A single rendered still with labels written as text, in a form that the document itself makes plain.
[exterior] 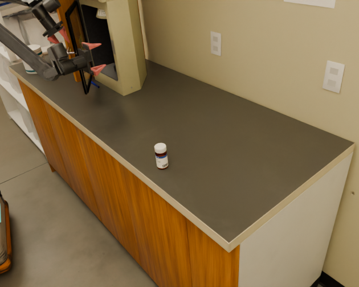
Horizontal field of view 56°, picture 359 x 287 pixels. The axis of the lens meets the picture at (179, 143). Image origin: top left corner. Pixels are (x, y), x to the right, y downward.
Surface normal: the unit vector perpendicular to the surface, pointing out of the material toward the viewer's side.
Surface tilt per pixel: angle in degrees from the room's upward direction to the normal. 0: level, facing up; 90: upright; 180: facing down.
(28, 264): 0
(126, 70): 90
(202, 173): 0
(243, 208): 0
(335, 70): 90
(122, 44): 90
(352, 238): 90
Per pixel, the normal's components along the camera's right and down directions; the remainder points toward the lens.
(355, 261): -0.77, 0.40
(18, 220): -0.07, -0.82
